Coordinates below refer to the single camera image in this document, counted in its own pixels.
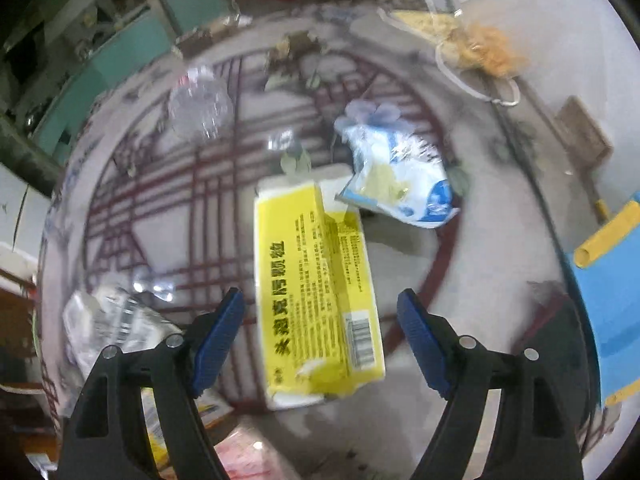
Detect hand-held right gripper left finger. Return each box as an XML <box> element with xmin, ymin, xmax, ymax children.
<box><xmin>60</xmin><ymin>287</ymin><xmax>246</xmax><ymax>480</ymax></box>

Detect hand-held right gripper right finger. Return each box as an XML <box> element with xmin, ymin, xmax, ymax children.
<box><xmin>396</xmin><ymin>288</ymin><xmax>586</xmax><ymax>480</ymax></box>

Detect yellow medicine box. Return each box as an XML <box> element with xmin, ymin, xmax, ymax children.
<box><xmin>252</xmin><ymin>164</ymin><xmax>387</xmax><ymax>411</ymax></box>

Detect yellow drink carton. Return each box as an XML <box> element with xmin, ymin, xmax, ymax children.
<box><xmin>140</xmin><ymin>385</ymin><xmax>237</xmax><ymax>468</ymax></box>

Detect pink strawberry snack packet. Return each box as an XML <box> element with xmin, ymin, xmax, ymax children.
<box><xmin>212</xmin><ymin>422</ymin><xmax>311</xmax><ymax>480</ymax></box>

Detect small clear wrapper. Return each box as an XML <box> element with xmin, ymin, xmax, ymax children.
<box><xmin>132</xmin><ymin>267</ymin><xmax>177</xmax><ymax>303</ymax></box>
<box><xmin>267</xmin><ymin>129</ymin><xmax>297</xmax><ymax>154</ymax></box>

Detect patterned tablecloth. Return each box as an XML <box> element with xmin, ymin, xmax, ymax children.
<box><xmin>37</xmin><ymin>2</ymin><xmax>601</xmax><ymax>480</ymax></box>

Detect crumpled white wrapper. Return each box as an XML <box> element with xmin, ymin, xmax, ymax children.
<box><xmin>62</xmin><ymin>285</ymin><xmax>185</xmax><ymax>376</ymax></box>

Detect blue white milk pouch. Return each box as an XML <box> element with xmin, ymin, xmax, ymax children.
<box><xmin>334</xmin><ymin>110</ymin><xmax>462</xmax><ymax>231</ymax></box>

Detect blue yellow box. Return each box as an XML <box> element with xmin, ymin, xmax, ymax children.
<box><xmin>565</xmin><ymin>192</ymin><xmax>640</xmax><ymax>408</ymax></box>

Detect crumpled clear plastic bottle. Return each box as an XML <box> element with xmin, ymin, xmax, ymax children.
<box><xmin>167</xmin><ymin>64</ymin><xmax>235</xmax><ymax>142</ymax></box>

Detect brown flat wrapper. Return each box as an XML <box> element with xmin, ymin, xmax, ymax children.
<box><xmin>175</xmin><ymin>25</ymin><xmax>223</xmax><ymax>56</ymax></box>

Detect clear bag of snacks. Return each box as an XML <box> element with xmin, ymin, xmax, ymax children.
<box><xmin>377</xmin><ymin>5</ymin><xmax>532</xmax><ymax>107</ymax></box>

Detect brown crumpled wrapper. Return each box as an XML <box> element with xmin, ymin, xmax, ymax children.
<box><xmin>265</xmin><ymin>30</ymin><xmax>323</xmax><ymax>68</ymax></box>

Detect teal kitchen cabinets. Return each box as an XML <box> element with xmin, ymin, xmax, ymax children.
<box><xmin>30</xmin><ymin>7</ymin><xmax>178</xmax><ymax>161</ymax></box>

